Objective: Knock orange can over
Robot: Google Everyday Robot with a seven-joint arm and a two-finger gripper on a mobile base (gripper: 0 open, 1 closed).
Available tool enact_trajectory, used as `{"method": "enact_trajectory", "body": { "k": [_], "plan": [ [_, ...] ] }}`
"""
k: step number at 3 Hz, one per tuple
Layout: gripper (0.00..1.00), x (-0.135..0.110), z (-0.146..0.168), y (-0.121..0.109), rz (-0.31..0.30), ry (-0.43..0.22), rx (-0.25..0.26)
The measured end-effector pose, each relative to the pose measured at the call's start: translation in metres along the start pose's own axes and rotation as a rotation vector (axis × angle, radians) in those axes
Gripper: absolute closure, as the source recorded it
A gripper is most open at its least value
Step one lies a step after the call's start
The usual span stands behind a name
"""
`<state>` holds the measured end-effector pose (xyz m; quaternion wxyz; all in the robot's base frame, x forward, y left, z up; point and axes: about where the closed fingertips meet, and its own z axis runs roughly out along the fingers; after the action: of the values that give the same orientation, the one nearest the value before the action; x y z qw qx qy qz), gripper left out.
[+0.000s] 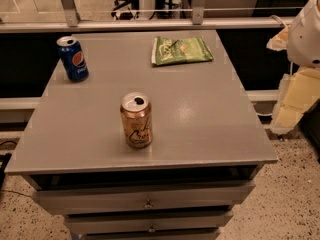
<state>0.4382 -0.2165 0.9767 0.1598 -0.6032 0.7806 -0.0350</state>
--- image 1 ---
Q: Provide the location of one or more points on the blue Pepsi can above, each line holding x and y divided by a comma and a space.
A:
72, 58

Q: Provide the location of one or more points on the top grey drawer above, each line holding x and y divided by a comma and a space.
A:
143, 198

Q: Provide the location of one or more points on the grey drawer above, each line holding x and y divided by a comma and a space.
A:
143, 198
148, 222

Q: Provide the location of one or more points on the grey drawer cabinet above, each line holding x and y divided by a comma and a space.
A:
139, 152

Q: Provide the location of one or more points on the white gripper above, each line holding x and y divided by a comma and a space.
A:
305, 35

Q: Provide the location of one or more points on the green chip bag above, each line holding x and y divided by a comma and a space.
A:
168, 51

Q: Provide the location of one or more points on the orange soda can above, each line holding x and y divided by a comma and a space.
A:
136, 115

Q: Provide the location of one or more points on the metal window railing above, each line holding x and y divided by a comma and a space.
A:
31, 16

